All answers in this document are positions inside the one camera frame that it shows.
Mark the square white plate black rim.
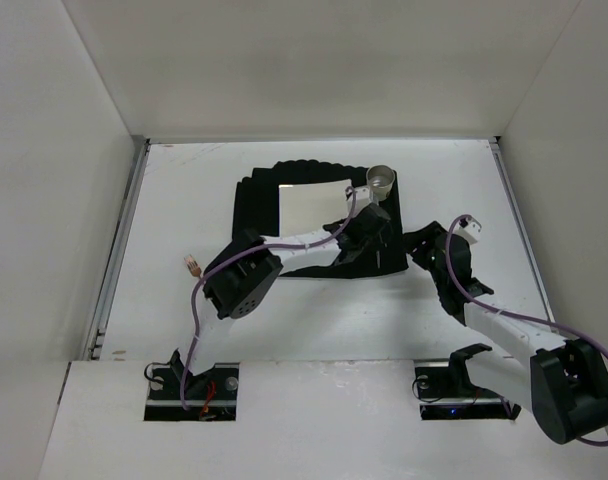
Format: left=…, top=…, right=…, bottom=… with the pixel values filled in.
left=278, top=179, right=351, bottom=237

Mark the metal cup with paper sleeve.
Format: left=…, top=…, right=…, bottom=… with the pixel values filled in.
left=366, top=165, right=396, bottom=201

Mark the black cloth placemat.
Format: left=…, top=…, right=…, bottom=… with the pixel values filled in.
left=232, top=159, right=408, bottom=279

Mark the copper fork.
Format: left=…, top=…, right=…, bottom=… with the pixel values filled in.
left=184, top=255, right=202, bottom=278

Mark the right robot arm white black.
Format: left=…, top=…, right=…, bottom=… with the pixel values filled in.
left=402, top=215, right=608, bottom=444

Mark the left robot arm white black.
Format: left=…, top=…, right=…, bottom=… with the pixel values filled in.
left=170, top=203, right=398, bottom=402

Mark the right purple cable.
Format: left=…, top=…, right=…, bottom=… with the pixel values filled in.
left=444, top=214, right=608, bottom=446

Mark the purple cable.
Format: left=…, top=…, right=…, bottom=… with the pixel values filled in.
left=444, top=214, right=608, bottom=446
left=180, top=185, right=365, bottom=411

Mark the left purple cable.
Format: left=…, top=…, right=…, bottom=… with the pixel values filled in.
left=180, top=185, right=365, bottom=411

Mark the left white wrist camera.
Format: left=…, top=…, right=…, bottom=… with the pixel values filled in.
left=345, top=186, right=377, bottom=209

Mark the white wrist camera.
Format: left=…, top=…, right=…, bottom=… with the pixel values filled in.
left=455, top=217, right=482, bottom=245
left=345, top=186, right=377, bottom=209

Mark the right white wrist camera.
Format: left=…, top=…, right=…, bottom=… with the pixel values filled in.
left=455, top=217, right=482, bottom=245

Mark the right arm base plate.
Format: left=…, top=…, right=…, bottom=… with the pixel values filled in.
left=412, top=362, right=522, bottom=421

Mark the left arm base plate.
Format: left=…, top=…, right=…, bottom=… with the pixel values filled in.
left=144, top=362, right=240, bottom=422

